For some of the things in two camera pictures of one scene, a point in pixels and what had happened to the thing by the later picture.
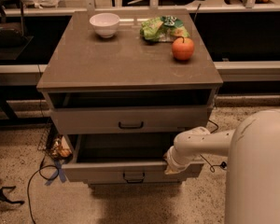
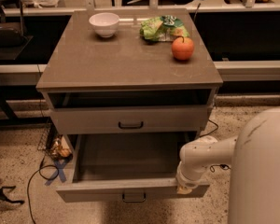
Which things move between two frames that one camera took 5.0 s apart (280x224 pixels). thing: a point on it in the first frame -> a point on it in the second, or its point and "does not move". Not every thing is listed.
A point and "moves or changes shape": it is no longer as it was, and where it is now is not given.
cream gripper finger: [169, 171] -> [184, 190]
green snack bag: [163, 29] does not move
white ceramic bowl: [105, 24] does not move
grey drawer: [130, 119] does not move
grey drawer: [122, 159] moves or changes shape
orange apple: [182, 48] does not move
